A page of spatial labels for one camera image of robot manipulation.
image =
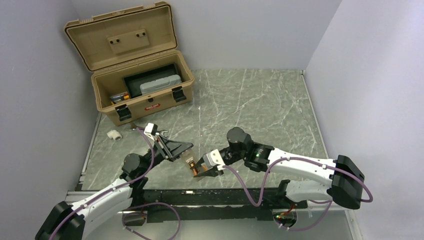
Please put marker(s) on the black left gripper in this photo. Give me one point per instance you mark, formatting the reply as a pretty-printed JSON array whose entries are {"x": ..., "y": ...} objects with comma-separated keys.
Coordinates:
[{"x": 170, "y": 149}]

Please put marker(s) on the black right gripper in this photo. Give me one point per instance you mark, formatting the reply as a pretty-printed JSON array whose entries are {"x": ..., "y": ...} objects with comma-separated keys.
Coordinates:
[{"x": 213, "y": 172}]

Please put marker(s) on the orange AAA battery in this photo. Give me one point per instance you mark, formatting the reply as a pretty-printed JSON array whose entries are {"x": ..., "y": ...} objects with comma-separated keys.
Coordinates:
[{"x": 193, "y": 168}]

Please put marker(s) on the white remote control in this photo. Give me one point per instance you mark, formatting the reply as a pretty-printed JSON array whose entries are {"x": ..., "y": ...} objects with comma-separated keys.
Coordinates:
[{"x": 187, "y": 157}]

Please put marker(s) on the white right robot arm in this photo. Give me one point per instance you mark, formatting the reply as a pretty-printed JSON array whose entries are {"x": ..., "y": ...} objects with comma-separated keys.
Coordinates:
[{"x": 337, "y": 180}]

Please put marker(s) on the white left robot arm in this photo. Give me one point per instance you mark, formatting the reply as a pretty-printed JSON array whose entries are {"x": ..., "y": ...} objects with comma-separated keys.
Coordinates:
[{"x": 77, "y": 220}]

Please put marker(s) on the pack of batteries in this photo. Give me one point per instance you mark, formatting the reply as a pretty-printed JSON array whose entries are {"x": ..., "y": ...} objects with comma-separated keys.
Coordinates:
[{"x": 117, "y": 98}]

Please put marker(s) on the silver open-end wrench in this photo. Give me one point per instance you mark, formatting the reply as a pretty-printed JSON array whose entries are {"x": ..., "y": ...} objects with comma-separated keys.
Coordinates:
[{"x": 133, "y": 126}]

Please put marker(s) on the white plastic pipe fitting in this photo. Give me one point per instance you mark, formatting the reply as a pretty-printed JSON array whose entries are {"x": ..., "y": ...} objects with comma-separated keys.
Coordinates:
[{"x": 114, "y": 135}]

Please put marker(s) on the grey plastic case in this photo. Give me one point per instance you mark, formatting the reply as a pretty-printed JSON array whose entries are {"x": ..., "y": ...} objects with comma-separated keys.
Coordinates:
[{"x": 159, "y": 84}]

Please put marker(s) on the black tray in toolbox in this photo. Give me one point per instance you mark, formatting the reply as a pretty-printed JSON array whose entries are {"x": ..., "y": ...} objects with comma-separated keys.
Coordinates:
[{"x": 133, "y": 82}]

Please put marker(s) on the tan plastic toolbox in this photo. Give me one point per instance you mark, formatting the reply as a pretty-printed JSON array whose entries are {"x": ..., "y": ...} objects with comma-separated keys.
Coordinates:
[{"x": 126, "y": 42}]

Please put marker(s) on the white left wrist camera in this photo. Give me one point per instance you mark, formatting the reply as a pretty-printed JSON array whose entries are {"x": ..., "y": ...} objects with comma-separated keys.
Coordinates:
[{"x": 150, "y": 130}]

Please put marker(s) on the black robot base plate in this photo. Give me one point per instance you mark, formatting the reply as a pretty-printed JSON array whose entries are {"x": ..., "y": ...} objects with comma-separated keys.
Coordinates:
[{"x": 160, "y": 205}]

